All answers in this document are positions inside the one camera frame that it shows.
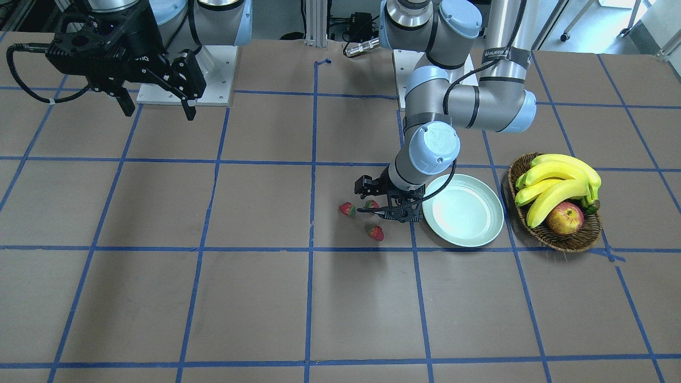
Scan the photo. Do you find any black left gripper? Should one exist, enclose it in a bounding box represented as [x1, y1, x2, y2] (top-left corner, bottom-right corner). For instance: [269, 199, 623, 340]
[355, 168, 426, 223]

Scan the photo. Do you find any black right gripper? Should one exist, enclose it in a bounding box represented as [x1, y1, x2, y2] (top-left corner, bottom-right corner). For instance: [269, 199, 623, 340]
[45, 11, 206, 121]

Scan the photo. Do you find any red strawberry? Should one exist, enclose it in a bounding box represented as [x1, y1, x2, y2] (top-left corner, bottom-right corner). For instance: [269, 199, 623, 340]
[364, 199, 380, 209]
[366, 225, 385, 242]
[338, 202, 356, 217]

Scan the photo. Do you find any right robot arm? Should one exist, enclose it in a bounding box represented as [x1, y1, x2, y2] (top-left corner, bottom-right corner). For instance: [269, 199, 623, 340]
[45, 1, 253, 121]

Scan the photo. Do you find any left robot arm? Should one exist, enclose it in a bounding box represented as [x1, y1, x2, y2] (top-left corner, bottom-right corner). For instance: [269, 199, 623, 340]
[354, 1, 538, 222]

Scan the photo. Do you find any light green plate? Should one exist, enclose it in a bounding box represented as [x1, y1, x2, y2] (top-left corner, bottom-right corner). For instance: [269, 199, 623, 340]
[422, 174, 504, 247]

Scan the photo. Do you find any yellow banana bunch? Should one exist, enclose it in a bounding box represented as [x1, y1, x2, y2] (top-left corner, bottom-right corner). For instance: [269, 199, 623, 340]
[511, 154, 602, 229]

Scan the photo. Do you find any red apple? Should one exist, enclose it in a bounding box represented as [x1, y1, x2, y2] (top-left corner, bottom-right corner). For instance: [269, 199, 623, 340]
[545, 202, 585, 235]

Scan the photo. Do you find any wicker basket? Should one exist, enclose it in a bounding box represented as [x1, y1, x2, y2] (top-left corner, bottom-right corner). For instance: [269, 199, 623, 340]
[503, 153, 603, 253]

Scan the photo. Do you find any aluminium profile post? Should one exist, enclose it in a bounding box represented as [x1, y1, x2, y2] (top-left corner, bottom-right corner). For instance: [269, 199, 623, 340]
[303, 0, 329, 50]

